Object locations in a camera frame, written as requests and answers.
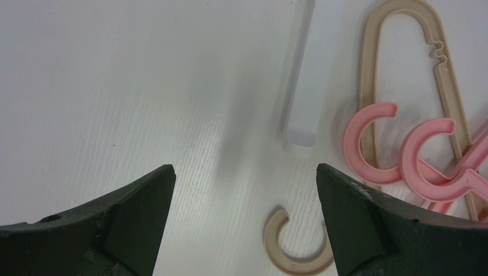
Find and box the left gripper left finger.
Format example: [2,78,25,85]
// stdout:
[1,164,176,275]

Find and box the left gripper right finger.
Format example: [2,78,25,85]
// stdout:
[316,163,487,275]

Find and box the pink plastic hanger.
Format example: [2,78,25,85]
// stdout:
[342,102,447,186]
[399,118,487,210]

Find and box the beige plastic hanger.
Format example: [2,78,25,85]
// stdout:
[264,1,472,275]

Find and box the left rack foot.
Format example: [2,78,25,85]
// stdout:
[280,1,316,158]

